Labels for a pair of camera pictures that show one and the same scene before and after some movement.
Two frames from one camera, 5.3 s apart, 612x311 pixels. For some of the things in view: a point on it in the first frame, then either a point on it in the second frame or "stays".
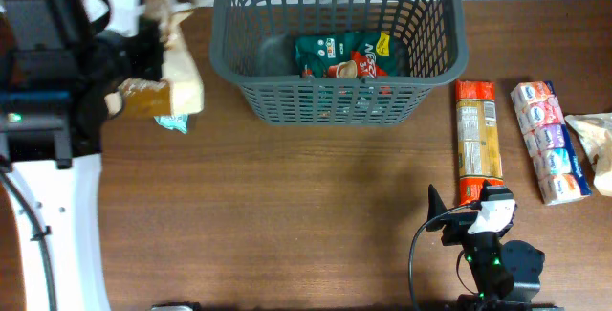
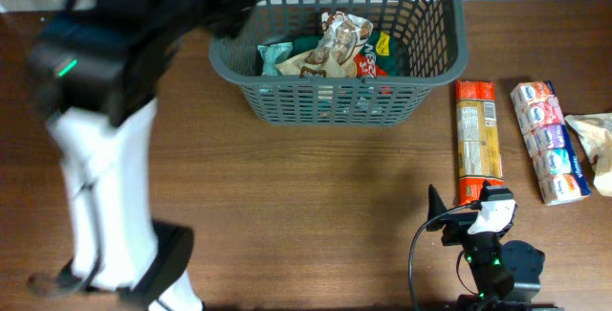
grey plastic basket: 259,11 stays
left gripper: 132,55 -> 229,3
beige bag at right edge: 596,132 stays
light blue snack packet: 175,122 -> 272,55
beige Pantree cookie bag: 179,91 -> 335,53
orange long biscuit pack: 479,157 stays
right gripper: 459,222 stays
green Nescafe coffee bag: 360,55 stays
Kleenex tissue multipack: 547,136 stays
